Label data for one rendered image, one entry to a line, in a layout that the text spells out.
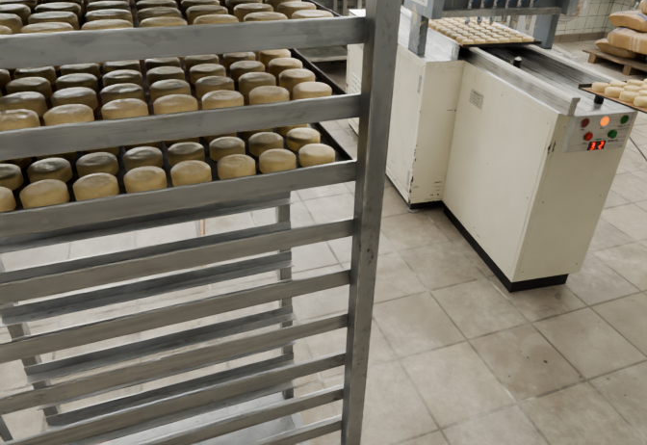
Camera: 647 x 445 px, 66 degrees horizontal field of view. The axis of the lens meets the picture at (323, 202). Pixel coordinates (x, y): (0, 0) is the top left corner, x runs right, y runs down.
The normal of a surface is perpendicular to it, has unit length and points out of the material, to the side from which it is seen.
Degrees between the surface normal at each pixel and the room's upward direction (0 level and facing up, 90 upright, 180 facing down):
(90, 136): 90
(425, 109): 90
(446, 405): 0
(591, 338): 0
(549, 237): 90
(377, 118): 90
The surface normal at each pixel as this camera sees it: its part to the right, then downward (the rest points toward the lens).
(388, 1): 0.34, 0.49
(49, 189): 0.02, -0.85
